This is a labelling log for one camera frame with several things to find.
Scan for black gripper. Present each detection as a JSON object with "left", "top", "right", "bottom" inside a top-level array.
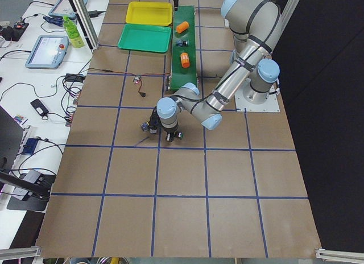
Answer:
[{"left": 149, "top": 106, "right": 161, "bottom": 134}]

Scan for yellow push button switch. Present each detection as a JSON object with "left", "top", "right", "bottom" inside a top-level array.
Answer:
[{"left": 140, "top": 122, "right": 150, "bottom": 132}]

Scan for plain orange cylinder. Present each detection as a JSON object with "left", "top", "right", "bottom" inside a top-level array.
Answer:
[{"left": 176, "top": 21, "right": 189, "bottom": 34}]

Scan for orange cylinder with 4680 label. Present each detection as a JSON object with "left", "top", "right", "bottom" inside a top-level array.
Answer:
[{"left": 180, "top": 52, "right": 191, "bottom": 68}]

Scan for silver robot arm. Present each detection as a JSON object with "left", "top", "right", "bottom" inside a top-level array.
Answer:
[{"left": 141, "top": 0, "right": 282, "bottom": 141}]

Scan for yellow plastic tray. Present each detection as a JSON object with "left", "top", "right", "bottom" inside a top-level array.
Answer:
[{"left": 125, "top": 1, "right": 172, "bottom": 26}]

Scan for small motor controller board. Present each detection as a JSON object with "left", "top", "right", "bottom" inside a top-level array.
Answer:
[{"left": 134, "top": 76, "right": 141, "bottom": 84}]

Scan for green plastic tray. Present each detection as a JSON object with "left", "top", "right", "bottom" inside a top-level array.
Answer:
[{"left": 118, "top": 24, "right": 172, "bottom": 53}]

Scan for green conveyor belt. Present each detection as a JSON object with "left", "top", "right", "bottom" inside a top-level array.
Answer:
[{"left": 166, "top": 6, "right": 198, "bottom": 92}]

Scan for black power adapter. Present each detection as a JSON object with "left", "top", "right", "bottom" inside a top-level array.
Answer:
[{"left": 65, "top": 73, "right": 85, "bottom": 83}]

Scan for green tea bottle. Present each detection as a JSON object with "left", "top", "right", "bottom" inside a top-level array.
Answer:
[{"left": 63, "top": 16, "right": 85, "bottom": 48}]

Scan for far teach pendant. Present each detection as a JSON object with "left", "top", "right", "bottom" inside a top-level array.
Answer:
[{"left": 48, "top": 0, "right": 76, "bottom": 20}]

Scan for teach pendant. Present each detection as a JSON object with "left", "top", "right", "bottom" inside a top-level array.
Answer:
[
  {"left": 25, "top": 35, "right": 69, "bottom": 69},
  {"left": 48, "top": 0, "right": 76, "bottom": 20}
]

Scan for black car key fob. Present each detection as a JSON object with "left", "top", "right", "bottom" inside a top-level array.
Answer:
[{"left": 30, "top": 99, "right": 49, "bottom": 117}]

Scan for near teach pendant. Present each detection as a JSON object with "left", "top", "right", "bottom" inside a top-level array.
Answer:
[{"left": 25, "top": 35, "right": 69, "bottom": 69}]

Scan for black monitor stand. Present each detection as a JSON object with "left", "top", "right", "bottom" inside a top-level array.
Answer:
[{"left": 1, "top": 108, "right": 55, "bottom": 212}]

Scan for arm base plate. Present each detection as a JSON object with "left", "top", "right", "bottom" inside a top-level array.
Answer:
[{"left": 234, "top": 78, "right": 280, "bottom": 113}]

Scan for aluminium frame post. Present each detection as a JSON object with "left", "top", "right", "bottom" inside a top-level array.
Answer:
[{"left": 68, "top": 0, "right": 99, "bottom": 51}]

